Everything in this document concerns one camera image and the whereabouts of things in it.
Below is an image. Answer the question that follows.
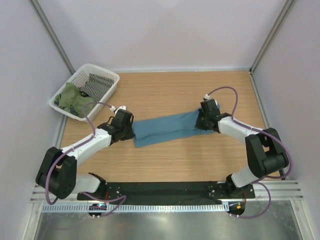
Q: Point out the blue tank top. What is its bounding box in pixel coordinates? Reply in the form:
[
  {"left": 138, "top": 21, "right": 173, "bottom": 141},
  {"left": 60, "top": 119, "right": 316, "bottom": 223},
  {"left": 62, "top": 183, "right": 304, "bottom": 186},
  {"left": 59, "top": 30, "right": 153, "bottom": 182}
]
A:
[{"left": 132, "top": 110, "right": 214, "bottom": 148}]

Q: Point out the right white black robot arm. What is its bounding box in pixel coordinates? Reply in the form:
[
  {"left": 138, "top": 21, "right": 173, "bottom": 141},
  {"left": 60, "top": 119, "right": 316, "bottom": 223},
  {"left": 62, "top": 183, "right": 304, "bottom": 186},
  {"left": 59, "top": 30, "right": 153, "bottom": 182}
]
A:
[{"left": 195, "top": 99, "right": 290, "bottom": 198}]

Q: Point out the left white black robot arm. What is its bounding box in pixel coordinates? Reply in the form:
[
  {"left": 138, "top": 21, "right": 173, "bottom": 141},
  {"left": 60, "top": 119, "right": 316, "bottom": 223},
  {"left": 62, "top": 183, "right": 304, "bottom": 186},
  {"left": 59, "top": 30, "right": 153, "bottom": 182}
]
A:
[{"left": 35, "top": 106, "right": 134, "bottom": 200}]

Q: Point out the black white striped tank top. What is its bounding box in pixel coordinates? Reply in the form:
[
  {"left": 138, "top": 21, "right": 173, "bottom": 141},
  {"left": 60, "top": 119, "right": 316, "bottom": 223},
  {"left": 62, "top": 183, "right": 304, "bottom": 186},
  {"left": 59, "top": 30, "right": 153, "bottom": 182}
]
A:
[{"left": 79, "top": 73, "right": 114, "bottom": 102}]

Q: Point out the green tank top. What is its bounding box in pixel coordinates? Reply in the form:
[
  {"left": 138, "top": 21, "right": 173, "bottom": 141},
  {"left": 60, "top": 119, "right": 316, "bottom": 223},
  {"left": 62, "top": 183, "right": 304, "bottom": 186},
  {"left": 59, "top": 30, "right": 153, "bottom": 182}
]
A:
[{"left": 53, "top": 82, "right": 96, "bottom": 118}]

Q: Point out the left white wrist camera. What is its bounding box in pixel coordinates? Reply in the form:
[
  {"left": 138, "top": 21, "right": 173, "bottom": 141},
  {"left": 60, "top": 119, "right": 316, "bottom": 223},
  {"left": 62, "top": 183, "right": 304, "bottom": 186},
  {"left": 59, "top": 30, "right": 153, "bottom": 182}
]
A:
[{"left": 110, "top": 105, "right": 127, "bottom": 114}]

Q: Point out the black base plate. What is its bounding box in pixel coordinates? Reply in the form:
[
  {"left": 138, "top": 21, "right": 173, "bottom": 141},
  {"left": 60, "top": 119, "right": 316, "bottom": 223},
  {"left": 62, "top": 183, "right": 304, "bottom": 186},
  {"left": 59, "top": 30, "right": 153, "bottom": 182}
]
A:
[{"left": 92, "top": 181, "right": 256, "bottom": 206}]

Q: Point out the white slotted cable duct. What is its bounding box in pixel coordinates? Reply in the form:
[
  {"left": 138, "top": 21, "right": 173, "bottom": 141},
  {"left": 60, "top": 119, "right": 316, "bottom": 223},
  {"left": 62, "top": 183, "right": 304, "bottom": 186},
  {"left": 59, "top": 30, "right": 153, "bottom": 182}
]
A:
[{"left": 41, "top": 202, "right": 229, "bottom": 213}]

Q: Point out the aluminium front rail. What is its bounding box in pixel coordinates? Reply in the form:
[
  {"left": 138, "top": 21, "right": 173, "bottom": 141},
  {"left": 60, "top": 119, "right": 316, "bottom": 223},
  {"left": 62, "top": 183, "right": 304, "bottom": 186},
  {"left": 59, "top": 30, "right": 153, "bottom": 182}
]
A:
[{"left": 30, "top": 180, "right": 304, "bottom": 203}]

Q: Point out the right aluminium frame post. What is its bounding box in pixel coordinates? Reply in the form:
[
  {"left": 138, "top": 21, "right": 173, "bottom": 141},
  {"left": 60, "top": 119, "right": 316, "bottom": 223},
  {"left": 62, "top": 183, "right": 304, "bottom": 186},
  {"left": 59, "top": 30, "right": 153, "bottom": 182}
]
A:
[{"left": 249, "top": 0, "right": 296, "bottom": 75}]

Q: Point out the aluminium frame post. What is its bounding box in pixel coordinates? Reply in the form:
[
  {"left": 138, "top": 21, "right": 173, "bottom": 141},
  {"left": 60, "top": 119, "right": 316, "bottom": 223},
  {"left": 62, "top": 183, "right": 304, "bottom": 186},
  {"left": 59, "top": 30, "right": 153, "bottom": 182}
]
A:
[
  {"left": 29, "top": 0, "right": 75, "bottom": 74},
  {"left": 249, "top": 0, "right": 296, "bottom": 75}
]

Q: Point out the left aluminium frame post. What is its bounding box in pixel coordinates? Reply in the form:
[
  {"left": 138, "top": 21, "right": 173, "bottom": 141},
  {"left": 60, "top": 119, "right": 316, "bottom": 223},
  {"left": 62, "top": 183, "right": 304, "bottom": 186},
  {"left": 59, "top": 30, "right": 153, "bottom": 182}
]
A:
[{"left": 29, "top": 0, "right": 75, "bottom": 74}]

